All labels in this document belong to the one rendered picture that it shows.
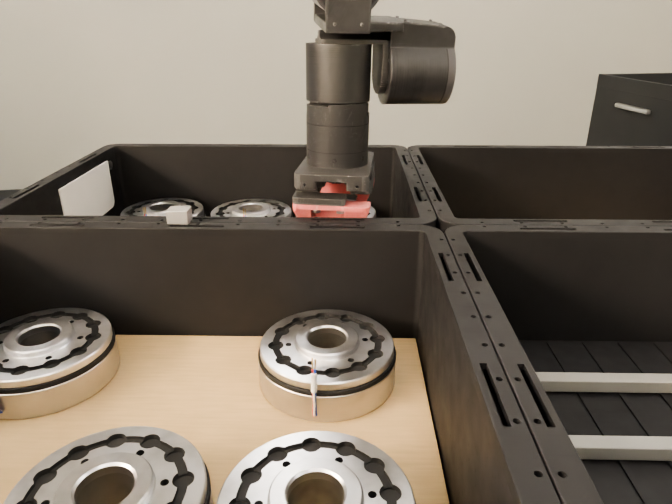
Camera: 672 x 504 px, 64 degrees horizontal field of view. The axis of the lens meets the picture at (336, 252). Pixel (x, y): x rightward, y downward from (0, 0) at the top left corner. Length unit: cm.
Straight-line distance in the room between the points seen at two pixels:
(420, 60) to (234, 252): 22
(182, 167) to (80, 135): 296
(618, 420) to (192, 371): 32
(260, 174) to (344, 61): 31
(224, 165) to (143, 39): 283
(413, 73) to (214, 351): 29
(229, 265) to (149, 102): 315
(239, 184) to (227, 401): 40
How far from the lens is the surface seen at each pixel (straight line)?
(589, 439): 40
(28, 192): 61
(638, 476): 40
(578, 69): 415
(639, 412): 46
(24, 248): 52
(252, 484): 31
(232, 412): 41
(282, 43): 351
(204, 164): 75
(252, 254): 45
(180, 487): 32
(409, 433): 39
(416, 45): 50
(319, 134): 48
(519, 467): 23
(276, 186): 74
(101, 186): 74
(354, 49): 48
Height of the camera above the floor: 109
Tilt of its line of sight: 24 degrees down
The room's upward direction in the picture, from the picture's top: straight up
